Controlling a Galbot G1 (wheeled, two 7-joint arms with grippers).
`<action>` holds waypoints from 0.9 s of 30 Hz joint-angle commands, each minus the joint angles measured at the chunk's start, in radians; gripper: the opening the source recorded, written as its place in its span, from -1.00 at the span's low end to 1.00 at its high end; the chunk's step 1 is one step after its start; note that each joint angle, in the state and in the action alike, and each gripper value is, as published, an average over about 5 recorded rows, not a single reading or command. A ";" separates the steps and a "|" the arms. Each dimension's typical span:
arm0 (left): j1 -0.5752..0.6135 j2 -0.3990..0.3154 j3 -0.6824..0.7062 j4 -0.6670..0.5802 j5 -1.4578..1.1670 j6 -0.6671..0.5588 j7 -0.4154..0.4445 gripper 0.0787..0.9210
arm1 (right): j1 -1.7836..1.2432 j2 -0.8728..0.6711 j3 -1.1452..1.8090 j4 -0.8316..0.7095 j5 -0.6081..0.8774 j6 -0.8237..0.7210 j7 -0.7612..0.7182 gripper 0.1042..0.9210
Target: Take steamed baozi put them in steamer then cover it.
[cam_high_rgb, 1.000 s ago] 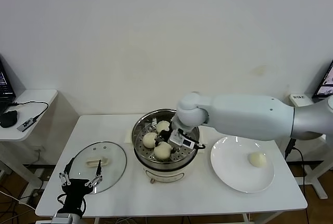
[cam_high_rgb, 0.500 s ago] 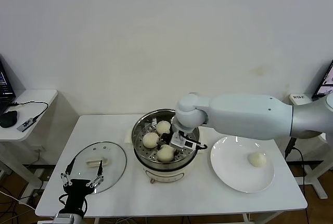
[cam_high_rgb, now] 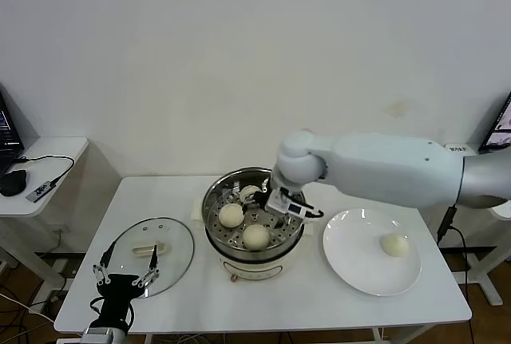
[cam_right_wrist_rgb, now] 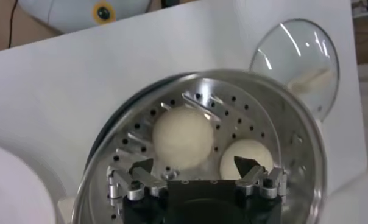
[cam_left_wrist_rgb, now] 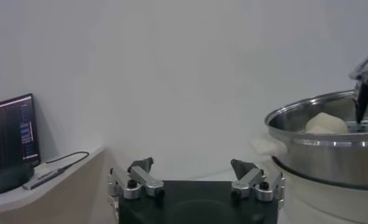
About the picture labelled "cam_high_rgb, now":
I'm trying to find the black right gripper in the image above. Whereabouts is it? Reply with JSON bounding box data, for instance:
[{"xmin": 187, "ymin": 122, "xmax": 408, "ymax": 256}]
[{"xmin": 233, "ymin": 188, "xmax": 295, "ymax": 230}]

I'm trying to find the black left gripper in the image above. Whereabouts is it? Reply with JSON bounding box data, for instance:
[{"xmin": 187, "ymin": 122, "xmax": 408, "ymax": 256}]
[{"xmin": 92, "ymin": 240, "xmax": 160, "ymax": 329}]

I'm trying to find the white steamed baozi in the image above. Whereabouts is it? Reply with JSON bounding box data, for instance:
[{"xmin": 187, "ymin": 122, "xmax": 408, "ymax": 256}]
[
  {"xmin": 242, "ymin": 224, "xmax": 271, "ymax": 251},
  {"xmin": 218, "ymin": 204, "xmax": 246, "ymax": 228},
  {"xmin": 239, "ymin": 184, "xmax": 263, "ymax": 201},
  {"xmin": 380, "ymin": 233, "xmax": 411, "ymax": 259}
]

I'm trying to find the glass lid with cream handle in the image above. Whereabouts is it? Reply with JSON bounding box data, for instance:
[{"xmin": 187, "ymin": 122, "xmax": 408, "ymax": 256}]
[{"xmin": 105, "ymin": 216, "xmax": 196, "ymax": 300}]

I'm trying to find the black computer mouse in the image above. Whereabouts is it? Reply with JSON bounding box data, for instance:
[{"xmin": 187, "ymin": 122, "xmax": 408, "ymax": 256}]
[{"xmin": 0, "ymin": 168, "xmax": 30, "ymax": 196}]

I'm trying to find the stainless steel steamer basket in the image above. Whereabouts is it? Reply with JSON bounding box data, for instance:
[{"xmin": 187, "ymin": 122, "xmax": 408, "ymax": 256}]
[{"xmin": 191, "ymin": 167, "xmax": 320, "ymax": 253}]

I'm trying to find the cream electric cooker base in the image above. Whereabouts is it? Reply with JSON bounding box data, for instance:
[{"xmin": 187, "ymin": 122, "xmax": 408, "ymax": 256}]
[{"xmin": 191, "ymin": 200, "xmax": 320, "ymax": 283}]

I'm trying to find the white round plate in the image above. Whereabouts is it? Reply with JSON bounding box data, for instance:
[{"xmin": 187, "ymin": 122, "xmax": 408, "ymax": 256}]
[{"xmin": 322, "ymin": 208, "xmax": 422, "ymax": 297}]

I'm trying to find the grey USB hub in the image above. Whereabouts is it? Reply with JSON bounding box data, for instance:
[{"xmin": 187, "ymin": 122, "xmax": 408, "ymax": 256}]
[{"xmin": 26, "ymin": 180, "xmax": 57, "ymax": 203}]

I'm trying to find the white side table with mouse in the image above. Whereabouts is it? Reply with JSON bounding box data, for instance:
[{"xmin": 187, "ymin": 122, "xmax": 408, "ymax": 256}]
[{"xmin": 0, "ymin": 137, "xmax": 91, "ymax": 293}]

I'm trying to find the black laptop with dark screen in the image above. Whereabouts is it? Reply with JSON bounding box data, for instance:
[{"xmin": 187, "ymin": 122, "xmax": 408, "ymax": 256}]
[{"xmin": 0, "ymin": 84, "xmax": 26, "ymax": 176}]

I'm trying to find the grey laptop with light screen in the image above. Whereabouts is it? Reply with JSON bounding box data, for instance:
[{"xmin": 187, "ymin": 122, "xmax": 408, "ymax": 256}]
[{"xmin": 477, "ymin": 94, "xmax": 511, "ymax": 153}]

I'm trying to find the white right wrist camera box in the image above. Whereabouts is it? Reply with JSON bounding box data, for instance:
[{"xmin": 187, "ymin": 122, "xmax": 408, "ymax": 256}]
[{"xmin": 266, "ymin": 187, "xmax": 309, "ymax": 218}]

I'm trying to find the black USB hub cable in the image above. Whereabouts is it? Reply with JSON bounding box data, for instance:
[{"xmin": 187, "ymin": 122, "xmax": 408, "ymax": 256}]
[{"xmin": 16, "ymin": 155, "xmax": 77, "ymax": 185}]

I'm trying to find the black cable with adapter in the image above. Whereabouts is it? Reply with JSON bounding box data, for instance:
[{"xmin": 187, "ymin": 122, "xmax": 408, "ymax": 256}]
[{"xmin": 436, "ymin": 204, "xmax": 472, "ymax": 297}]

